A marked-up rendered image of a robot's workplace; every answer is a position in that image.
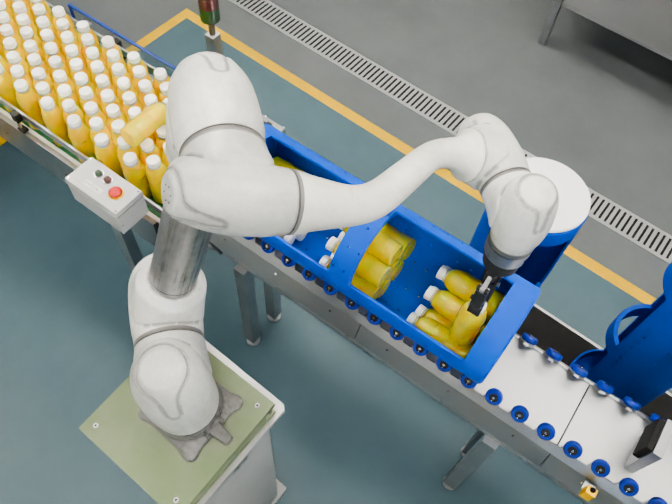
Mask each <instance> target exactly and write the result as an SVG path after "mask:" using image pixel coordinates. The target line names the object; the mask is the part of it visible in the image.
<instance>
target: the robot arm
mask: <svg viewBox="0 0 672 504"><path fill-rule="evenodd" d="M167 98H168V103H167V105H166V143H165V151H166V156H167V160H168V162H169V164H170V165H169V166H168V167H167V169H166V171H165V174H164V176H163V178H162V182H161V196H162V202H163V208H162V213H161V218H160V223H159V228H158V233H157V237H156V242H155V247H154V252H153V254H150V255H148V256H146V257H144V258H143V259H142V260H141V261H140V262H139V263H138V264H137V265H136V267H135V268H134V270H133V272H132V274H131V276H130V279H129V284H128V309H129V320H130V328H131V335H132V339H133V345H134V358H133V363H132V366H131V370H130V388H131V392H132V395H133V397H134V400H135V401H136V403H137V405H138V406H139V408H140V410H139V412H138V417H139V419H140V420H141V421H143V422H146V423H148V424H150V425H152V426H153V427H154V428H155V429H156V430H157V431H158V432H160V433H161V434H162V435H163V436H164V437H165V438H166V439H167V440H169V441H170V442H171V443H172V444H173V445H174V446H175V447H176V448H177V449H179V451H180V452H181V454H182V456H183V457H184V459H185V460H186V461H188V462H194V461H195V460H196V459H197V458H198V456H199V454H200V452H201V450H202V448H203V447H204V446H205V445H206V444H207V443H208V441H209V440H210V439H211V438H212V437H213V438H215V439H216V440H218V441H220V442H221V443H223V444H224V445H226V446H227V445H230V443H231V442H232V441H233V437H232V435H231V434H230V433H229V432H228V431H227V430H226V429H225V428H224V426H223V424H224V423H225V422H226V421H227V420H228V418H229V417H230V416H231V415H232V414H233V413H235V412H236V411H238V410H239V409H241V407H242V406H243V400H242V399H241V397H240V396H238V395H235V394H233V393H231V392H229V391H228V390H227V389H225V388H224V387H223V386H222V385H221V384H219V383H218V382H217V381H216V380H214V378H213V376H212V367H211V364H210V360H209V356H208V352H207V348H206V343H205V338H204V324H203V317H204V307H205V297H206V288H207V282H206V278H205V275H204V273H203V271H202V270H201V267H202V264H203V260H204V257H205V254H206V251H207V248H208V245H209V242H210V238H211V235H212V233H216V234H222V235H229V236H241V237H271V236H285V235H296V234H302V233H308V232H314V231H321V230H329V229H337V228H346V227H353V226H358V225H363V224H367V223H370V222H373V221H375V220H377V219H380V218H382V217H383V216H385V215H387V214H388V213H390V212H391V211H393V210H394V209H395V208H396V207H397V206H399V205H400V204H401V203H402V202H403V201H404V200H405V199H406V198H407V197H408V196H409V195H410V194H411V193H412V192H413V191H414V190H416V189H417V188H418V187H419V186H420V185H421V184H422V183H423V182H424V181H425V180H426V179H427V178H428V177H429V176H430V175H431V174H432V173H434V172H435V171H436V170H438V169H449V170H451V173H452V175H453V176H454V178H455V179H457V180H458V181H461V182H463V183H465V184H467V185H468V186H470V187H471V188H472V189H474V190H478V191H479V193H480V195H481V197H482V199H483V202H484V204H485V208H486V212H487V217H488V223H489V226H490V227H491V228H490V231H489V234H488V236H487V238H486V241H485V243H484V254H483V264H484V266H485V269H484V274H483V276H482V278H481V282H482V283H480V284H479V285H477V286H476V291H475V293H474V295H473V294H472V295H471V296H470V298H471V301H470V304H469V306H468V308H467V311H469V312H470V313H472V314H473V315H475V316H477V317H478V316H479V315H480V313H481V311H482V309H483V307H484V305H485V303H486V302H487V303H488V301H489V300H490V298H491V296H492V294H493V292H494V290H495V289H496V286H497V287H499V286H500V284H501V283H500V280H501V279H502V278H503V277H507V276H510V275H512V274H514V273H515V272H516V271H517V269H518V268H519V267H521V266H523V265H522V264H523V263H524V262H525V261H526V259H527V258H528V257H529V256H530V254H531V253H532V252H533V250H534V248H535V247H537V246H538V245H539V244H540V243H541V242H542V241H543V240H544V238H545V237H546V235H547V234H548V232H549V230H550V229H551V227H552V225H553V222H554V220H555V217H556V214H557V211H558V206H559V194H558V190H557V187H556V186H555V184H554V183H553V182H552V181H551V180H550V179H549V178H548V177H546V176H544V175H541V174H537V173H531V171H530V169H529V166H528V162H527V159H526V157H525V155H524V153H523V151H522V149H521V147H520V145H519V143H518V141H517V140H516V138H515V136H514V135H513V133H512V132H511V130H510V129H509V128H508V127H507V125H506V124H505V123H504V122H503V121H501V120H500V119H499V118H497V117H496V116H494V115H492V114H489V113H478V114H475V115H472V116H470V117H468V118H467V119H466V120H464V121H463V123H462V124H461V126H460V128H459V130H458V133H457V135H456V137H449V138H440V139H435V140H431V141H428V142H426V143H424V144H422V145H420V146H419V147H417V148H416V149H414V150H413V151H411V152H410V153H409V154H407V155H406V156H405V157H403V158H402V159H401V160H399V161H398V162H397V163H395V164H394V165H392V166H391V167H390V168H388V169H387V170H386V171H384V172H383V173H382V174H380V175H379V176H377V177H376V178H375V179H373V180H371V181H369V182H367V183H364V184H359V185H349V184H343V183H339V182H335V181H331V180H328V179H324V178H321V177H317V176H314V175H311V174H308V173H305V172H302V171H299V170H295V169H289V168H285V167H280V166H275V165H274V160H273V158H272V156H271V155H270V153H269V151H268V148H267V146H266V140H265V127H264V122H263V117H262V113H261V109H260V106H259V103H258V99H257V96H256V94H255V91H254V88H253V86H252V84H251V82H250V80H249V78H248V77H247V75H246V74H245V73H244V71H243V70H242V69H241V68H240V67H239V66H238V65H237V64H236V63H235V62H234V61H233V60H232V59H230V58H228V57H225V56H223V55H221V54H219V53H216V52H208V51H207V52H199V53H195V54H193V55H191V56H188V57H186V58H185V59H183V60H182V61H181V62H180V63H179V65H178V66H177V68H176V69H175V71H174V73H173V75H172V77H171V79H170V82H169V85H168V90H167Z"/></svg>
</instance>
